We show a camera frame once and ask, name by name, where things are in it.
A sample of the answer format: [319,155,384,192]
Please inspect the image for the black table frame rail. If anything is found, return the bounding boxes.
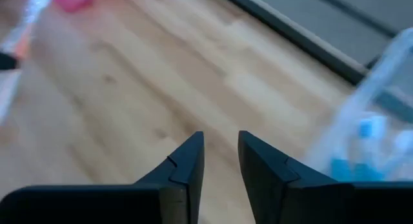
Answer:
[218,0,370,87]

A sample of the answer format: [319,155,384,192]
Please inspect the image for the blue white packaged toothbrush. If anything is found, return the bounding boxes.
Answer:
[353,114,390,183]
[329,156,358,183]

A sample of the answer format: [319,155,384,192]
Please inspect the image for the tall clear plastic bin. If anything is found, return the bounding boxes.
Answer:
[303,26,413,183]

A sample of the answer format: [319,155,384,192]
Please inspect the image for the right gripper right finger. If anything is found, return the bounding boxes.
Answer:
[237,130,355,224]

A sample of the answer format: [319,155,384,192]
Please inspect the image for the orange white packaged toothbrush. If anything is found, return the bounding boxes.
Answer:
[0,0,53,125]

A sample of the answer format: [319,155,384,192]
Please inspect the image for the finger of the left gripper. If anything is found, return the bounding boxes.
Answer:
[0,52,19,71]

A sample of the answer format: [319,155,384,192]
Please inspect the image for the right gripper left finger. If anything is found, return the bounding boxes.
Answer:
[133,130,206,224]

